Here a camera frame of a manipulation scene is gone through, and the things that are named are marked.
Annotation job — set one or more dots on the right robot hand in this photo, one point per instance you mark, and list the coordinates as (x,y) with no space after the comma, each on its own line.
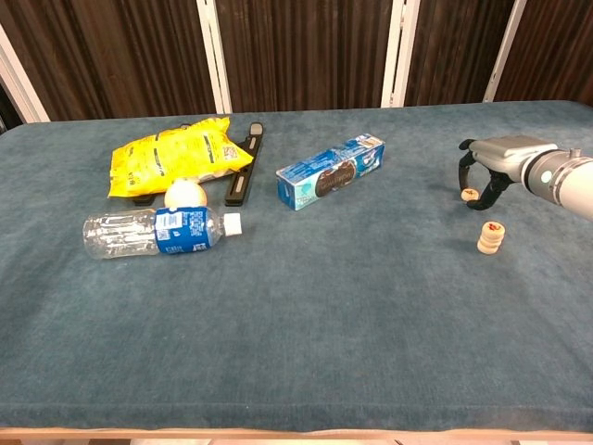
(505,155)

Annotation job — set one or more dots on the blue cookie box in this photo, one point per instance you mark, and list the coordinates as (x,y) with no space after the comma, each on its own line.
(324,178)

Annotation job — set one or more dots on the blue table cloth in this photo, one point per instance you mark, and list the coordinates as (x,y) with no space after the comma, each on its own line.
(296,324)

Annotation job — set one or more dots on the cream orange ball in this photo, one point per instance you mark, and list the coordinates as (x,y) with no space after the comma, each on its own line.
(183,194)

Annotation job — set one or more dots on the yellow snack bag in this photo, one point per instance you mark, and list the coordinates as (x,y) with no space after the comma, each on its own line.
(176,157)

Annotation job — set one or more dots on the clear plastic water bottle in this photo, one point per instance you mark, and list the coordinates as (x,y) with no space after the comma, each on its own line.
(180,229)

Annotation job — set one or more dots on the white partition frame post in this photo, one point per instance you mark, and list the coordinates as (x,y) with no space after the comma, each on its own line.
(506,51)
(18,85)
(398,60)
(214,60)

